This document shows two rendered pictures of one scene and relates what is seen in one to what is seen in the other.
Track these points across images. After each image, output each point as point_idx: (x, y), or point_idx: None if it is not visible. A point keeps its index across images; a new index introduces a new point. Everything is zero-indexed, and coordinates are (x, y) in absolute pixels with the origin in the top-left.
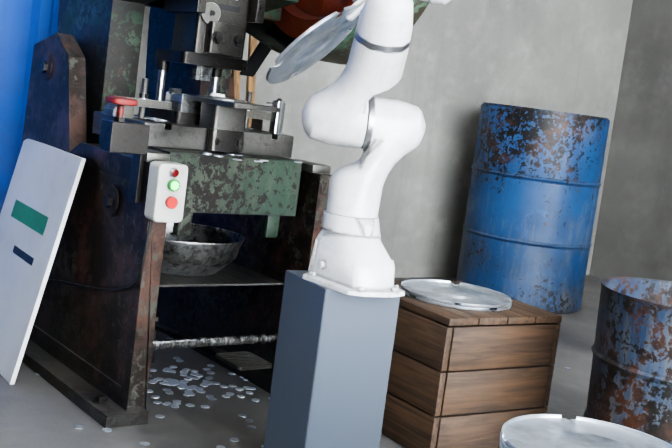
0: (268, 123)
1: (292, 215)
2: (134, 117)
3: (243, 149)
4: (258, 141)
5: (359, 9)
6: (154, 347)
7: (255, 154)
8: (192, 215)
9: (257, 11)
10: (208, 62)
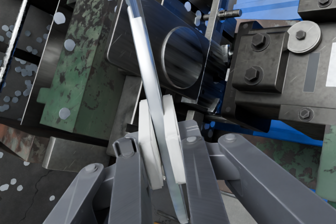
0: None
1: (41, 119)
2: (206, 11)
3: (127, 84)
4: (129, 103)
5: (141, 119)
6: None
7: (119, 100)
8: (76, 1)
9: (298, 106)
10: (237, 55)
